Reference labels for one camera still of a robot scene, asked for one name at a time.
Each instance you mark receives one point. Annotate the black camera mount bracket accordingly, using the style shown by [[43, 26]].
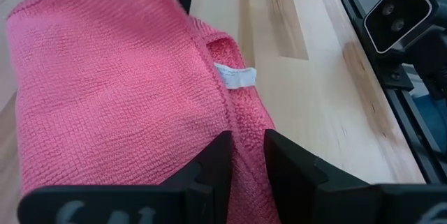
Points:
[[429, 60]]

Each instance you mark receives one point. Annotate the black white-rimmed depth camera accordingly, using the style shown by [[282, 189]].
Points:
[[394, 14]]

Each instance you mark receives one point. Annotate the pink microfiber towel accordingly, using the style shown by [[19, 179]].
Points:
[[122, 95]]

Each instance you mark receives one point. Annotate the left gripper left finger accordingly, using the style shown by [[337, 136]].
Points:
[[157, 203]]

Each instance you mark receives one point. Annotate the black aluminium table frame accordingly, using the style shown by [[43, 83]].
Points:
[[412, 126]]

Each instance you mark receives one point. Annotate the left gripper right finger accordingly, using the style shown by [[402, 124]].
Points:
[[314, 196]]

